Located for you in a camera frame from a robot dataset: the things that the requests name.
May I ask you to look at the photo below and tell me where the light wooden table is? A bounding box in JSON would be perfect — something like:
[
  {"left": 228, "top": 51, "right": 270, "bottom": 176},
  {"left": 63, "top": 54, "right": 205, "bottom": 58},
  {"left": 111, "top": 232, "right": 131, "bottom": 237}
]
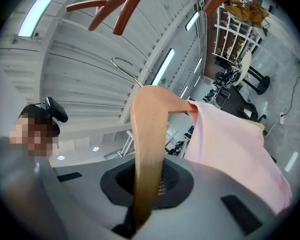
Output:
[{"left": 244, "top": 118, "right": 266, "bottom": 135}]

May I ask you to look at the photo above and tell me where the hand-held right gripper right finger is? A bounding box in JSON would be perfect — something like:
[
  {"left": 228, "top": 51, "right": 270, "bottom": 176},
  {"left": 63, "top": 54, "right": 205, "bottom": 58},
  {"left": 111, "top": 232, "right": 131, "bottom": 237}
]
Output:
[{"left": 139, "top": 155, "right": 278, "bottom": 240}]

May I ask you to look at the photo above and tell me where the white open shelf unit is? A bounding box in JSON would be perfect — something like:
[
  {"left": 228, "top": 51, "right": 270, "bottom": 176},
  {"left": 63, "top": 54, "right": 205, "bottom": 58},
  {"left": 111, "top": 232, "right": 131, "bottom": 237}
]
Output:
[{"left": 212, "top": 6, "right": 264, "bottom": 63}]

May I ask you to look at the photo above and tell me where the black head-worn camera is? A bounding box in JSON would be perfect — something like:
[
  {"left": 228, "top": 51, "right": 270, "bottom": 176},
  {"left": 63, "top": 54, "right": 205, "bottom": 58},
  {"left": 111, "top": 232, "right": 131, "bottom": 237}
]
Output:
[{"left": 44, "top": 96, "right": 69, "bottom": 124}]

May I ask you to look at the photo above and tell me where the yellow-brown cloth bundle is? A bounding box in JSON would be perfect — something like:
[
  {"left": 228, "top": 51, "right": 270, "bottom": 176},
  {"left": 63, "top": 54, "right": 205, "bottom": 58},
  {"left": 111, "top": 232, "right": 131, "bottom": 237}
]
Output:
[{"left": 223, "top": 0, "right": 270, "bottom": 29}]

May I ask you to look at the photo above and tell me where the white table with black base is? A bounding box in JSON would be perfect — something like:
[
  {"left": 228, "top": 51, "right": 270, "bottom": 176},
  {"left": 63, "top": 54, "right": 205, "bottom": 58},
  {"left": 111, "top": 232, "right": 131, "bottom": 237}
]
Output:
[{"left": 232, "top": 50, "right": 271, "bottom": 96}]

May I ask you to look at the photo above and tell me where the person's head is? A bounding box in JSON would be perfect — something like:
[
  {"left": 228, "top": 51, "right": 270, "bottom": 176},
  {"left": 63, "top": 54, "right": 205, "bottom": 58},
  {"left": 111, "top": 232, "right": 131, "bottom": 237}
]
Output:
[{"left": 9, "top": 103, "right": 61, "bottom": 163}]

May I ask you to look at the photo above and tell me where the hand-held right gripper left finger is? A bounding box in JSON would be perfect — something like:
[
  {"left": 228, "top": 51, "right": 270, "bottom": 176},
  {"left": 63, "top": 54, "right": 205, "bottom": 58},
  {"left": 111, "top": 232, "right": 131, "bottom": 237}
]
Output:
[{"left": 52, "top": 154, "right": 136, "bottom": 240}]

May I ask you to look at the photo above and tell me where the large ceiling light panel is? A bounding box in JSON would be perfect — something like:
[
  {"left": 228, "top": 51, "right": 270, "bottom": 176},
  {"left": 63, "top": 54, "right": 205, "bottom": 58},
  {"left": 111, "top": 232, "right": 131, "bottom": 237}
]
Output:
[{"left": 17, "top": 0, "right": 69, "bottom": 38}]

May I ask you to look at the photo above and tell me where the white power strip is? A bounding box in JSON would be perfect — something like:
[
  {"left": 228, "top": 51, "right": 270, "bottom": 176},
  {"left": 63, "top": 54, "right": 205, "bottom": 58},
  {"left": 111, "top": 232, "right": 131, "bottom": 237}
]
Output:
[{"left": 279, "top": 111, "right": 290, "bottom": 125}]

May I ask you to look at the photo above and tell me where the light wooden clothes hanger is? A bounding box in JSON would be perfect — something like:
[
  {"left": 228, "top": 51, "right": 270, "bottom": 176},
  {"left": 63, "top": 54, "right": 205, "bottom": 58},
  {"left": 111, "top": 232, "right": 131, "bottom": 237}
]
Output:
[{"left": 111, "top": 57, "right": 198, "bottom": 233}]

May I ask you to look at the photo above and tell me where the pink cloth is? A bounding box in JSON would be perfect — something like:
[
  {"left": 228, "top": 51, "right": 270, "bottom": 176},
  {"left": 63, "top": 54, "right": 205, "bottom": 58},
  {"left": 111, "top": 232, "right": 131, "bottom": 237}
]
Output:
[{"left": 183, "top": 100, "right": 293, "bottom": 215}]

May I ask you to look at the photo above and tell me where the black office chair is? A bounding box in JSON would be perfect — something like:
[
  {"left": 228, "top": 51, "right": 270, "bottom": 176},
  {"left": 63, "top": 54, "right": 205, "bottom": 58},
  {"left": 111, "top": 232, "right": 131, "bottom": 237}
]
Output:
[{"left": 216, "top": 85, "right": 268, "bottom": 124}]

